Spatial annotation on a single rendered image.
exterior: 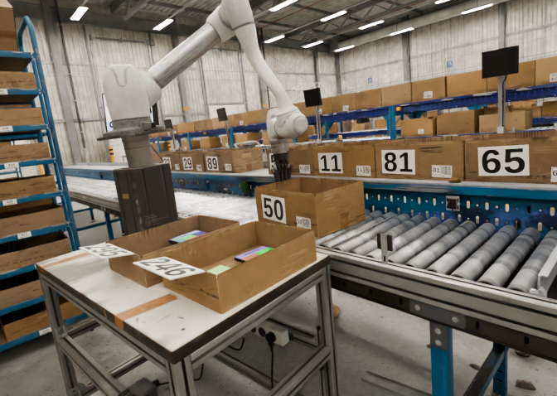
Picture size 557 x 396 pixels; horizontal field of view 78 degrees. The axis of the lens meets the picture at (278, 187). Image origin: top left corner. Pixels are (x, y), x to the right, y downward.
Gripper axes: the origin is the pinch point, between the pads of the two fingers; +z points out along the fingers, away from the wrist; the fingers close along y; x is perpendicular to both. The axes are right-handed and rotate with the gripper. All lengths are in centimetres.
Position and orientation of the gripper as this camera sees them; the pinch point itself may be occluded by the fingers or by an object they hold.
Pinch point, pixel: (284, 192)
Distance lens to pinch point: 171.2
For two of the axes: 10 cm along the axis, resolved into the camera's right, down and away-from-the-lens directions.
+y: -7.3, 1.9, -6.6
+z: 1.1, 9.8, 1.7
